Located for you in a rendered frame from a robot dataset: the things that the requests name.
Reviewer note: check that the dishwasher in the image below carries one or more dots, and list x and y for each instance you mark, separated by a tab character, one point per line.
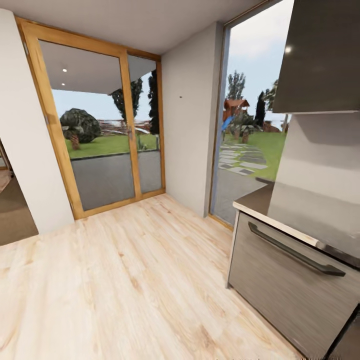
305	292

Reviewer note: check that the cabinet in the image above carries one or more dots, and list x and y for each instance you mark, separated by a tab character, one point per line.
16	220
320	69

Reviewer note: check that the fixed window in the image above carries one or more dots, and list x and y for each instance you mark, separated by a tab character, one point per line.
248	139

